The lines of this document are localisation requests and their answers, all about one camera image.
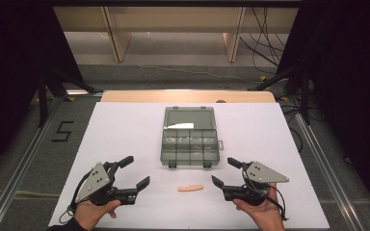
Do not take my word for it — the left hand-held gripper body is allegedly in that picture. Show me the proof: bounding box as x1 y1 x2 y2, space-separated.
74 161 140 207

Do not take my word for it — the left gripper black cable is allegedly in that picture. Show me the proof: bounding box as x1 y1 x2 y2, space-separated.
58 171 93 225

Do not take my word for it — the black metal stand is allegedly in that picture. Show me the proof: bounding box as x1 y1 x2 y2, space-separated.
36 67 104 128
247 63 313 127

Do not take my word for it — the clear grey compartment box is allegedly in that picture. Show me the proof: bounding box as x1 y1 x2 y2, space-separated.
159 106 225 169

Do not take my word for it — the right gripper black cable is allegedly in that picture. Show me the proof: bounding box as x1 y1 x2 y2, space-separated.
241 167 289 222

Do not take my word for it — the white table mat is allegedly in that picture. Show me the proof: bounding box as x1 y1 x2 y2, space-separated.
48 101 331 231

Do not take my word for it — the peach oblong soft piece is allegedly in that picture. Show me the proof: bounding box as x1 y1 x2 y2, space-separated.
176 184 204 193

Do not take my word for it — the thin white floor cable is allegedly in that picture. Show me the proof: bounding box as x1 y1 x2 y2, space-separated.
136 64 262 85

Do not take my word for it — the black floor cable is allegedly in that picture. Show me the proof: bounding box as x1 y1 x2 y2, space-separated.
278 95 306 154

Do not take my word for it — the aluminium floor rail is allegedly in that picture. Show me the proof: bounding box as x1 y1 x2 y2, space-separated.
0 95 66 231
293 112 367 231

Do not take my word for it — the person's dark left sleeve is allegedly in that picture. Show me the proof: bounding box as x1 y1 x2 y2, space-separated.
46 217 89 231

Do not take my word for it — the light wooden table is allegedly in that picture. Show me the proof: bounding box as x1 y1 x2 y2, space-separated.
99 90 277 104

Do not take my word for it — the black curtain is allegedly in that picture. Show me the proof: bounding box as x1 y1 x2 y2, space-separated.
0 0 85 186
276 0 370 222

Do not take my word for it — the beige wooden desk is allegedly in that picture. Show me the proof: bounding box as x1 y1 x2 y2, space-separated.
52 6 300 64

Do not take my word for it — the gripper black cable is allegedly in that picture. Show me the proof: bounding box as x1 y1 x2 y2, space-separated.
241 167 289 222
58 171 93 225

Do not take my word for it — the person's left hand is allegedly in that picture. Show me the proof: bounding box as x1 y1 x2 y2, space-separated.
73 199 122 231

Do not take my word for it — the bundle of black cables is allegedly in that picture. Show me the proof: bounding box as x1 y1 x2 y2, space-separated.
239 6 287 75

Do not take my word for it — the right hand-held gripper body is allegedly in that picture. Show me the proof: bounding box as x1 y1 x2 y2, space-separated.
222 161 290 207

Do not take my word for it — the person's right hand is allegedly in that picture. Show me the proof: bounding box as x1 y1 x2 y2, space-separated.
231 182 286 231

